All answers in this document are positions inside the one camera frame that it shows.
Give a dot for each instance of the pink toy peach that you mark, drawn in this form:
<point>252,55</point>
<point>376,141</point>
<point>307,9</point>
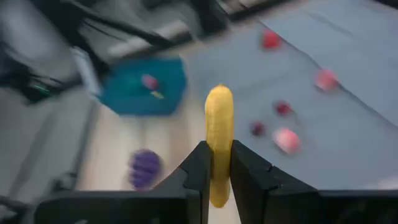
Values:
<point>270,40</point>
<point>326,80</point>
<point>286,140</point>

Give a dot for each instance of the purple toy grape bunch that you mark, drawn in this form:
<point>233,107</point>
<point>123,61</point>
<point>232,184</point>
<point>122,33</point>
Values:
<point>144,169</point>

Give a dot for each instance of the red toy cherry with stem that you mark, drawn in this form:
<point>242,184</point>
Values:
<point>283,108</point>
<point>257,128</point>

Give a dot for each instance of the teal plastic tupperware container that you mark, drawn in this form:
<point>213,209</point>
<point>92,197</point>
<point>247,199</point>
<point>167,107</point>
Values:
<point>130,99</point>

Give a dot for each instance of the silver aluminium post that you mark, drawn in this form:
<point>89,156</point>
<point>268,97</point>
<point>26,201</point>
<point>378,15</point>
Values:
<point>87,71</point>

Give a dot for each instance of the yellow toy banana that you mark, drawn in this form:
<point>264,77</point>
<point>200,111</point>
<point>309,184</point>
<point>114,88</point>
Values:
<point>219,118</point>

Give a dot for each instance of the black aluminium table frame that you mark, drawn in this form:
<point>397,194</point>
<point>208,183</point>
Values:
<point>133,30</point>

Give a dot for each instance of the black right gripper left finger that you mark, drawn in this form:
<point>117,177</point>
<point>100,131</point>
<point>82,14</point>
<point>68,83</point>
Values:
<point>186,199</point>

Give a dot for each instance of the grey cloth mat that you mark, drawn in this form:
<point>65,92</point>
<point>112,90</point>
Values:
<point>342,46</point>

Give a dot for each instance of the red toy strawberry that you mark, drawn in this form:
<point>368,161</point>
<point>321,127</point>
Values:
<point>150,81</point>

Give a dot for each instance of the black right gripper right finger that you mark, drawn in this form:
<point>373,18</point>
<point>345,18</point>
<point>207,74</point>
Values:
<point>264,193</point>

